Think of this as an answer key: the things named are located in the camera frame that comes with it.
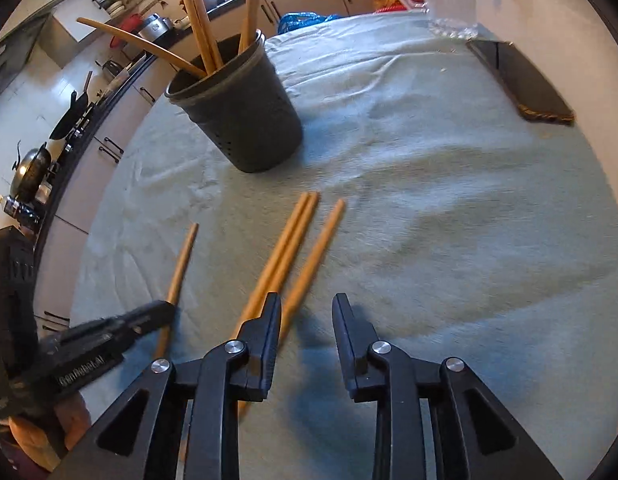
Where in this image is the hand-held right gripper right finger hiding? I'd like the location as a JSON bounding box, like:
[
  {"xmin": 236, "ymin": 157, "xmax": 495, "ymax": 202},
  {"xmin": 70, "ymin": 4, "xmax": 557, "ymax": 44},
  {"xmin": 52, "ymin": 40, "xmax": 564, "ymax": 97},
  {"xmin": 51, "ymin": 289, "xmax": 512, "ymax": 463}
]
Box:
[{"xmin": 331, "ymin": 293, "xmax": 565, "ymax": 480}]

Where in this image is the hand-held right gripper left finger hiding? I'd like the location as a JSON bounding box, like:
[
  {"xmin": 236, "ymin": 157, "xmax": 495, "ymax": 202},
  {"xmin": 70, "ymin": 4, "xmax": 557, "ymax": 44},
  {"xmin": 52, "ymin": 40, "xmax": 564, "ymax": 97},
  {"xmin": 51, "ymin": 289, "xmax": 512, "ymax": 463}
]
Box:
[{"xmin": 49, "ymin": 291, "xmax": 282, "ymax": 480}]

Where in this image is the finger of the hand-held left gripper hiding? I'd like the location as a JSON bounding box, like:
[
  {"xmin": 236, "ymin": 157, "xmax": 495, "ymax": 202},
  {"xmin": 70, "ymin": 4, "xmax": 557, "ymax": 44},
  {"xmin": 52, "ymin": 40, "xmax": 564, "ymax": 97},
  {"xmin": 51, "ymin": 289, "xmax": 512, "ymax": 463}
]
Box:
[{"xmin": 115, "ymin": 299, "xmax": 178, "ymax": 337}]

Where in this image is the grey perforated utensil holder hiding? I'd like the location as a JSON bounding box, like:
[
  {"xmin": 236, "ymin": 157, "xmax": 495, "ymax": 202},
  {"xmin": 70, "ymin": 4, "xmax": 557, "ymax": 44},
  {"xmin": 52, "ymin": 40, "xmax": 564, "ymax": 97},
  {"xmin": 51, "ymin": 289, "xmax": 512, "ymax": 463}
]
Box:
[{"xmin": 164, "ymin": 29, "xmax": 305, "ymax": 174}]

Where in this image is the person's left hand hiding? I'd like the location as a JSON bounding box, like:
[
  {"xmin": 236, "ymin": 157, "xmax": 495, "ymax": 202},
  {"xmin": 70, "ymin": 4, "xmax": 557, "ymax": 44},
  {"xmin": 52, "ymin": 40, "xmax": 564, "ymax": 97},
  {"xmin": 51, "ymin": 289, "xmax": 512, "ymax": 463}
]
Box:
[{"xmin": 8, "ymin": 392, "xmax": 92, "ymax": 473}]

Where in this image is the blue-grey tablecloth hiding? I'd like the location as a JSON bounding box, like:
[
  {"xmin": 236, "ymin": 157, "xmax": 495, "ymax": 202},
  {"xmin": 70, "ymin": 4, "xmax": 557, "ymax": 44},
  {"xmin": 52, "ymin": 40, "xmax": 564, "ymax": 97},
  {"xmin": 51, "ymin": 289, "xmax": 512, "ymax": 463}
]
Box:
[{"xmin": 69, "ymin": 10, "xmax": 618, "ymax": 480}]

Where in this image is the dark wok with lid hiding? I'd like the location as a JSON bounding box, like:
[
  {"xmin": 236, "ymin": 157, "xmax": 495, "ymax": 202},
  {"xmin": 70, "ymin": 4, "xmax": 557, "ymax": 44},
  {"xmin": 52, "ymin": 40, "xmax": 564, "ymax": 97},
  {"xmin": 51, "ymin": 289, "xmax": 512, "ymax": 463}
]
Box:
[{"xmin": 10, "ymin": 141, "xmax": 54, "ymax": 203}]

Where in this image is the black frying pan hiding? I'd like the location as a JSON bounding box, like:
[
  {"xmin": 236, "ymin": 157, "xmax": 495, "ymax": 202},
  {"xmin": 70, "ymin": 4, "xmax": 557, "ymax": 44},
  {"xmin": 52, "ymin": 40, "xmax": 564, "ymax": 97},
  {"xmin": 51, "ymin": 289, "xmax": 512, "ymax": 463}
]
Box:
[{"xmin": 48, "ymin": 71, "xmax": 94, "ymax": 141}]

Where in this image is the steel cooking pot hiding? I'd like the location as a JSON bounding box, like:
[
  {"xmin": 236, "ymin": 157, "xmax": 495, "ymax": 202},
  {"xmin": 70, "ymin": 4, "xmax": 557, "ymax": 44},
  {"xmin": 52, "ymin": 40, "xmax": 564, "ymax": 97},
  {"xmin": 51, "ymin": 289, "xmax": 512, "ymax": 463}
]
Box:
[{"xmin": 138, "ymin": 13, "xmax": 173, "ymax": 44}]

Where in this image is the red pot lid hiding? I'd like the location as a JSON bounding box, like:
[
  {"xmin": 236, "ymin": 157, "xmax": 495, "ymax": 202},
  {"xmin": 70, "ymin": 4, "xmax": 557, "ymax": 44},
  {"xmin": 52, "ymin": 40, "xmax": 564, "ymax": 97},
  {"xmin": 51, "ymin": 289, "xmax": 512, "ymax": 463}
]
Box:
[{"xmin": 110, "ymin": 14, "xmax": 142, "ymax": 47}]

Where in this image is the blue plastic bag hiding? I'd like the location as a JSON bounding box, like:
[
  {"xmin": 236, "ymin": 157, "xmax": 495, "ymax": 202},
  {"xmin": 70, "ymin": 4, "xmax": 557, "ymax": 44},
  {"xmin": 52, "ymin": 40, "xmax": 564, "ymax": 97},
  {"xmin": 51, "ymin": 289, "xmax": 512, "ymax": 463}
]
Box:
[{"xmin": 277, "ymin": 11, "xmax": 341, "ymax": 37}]

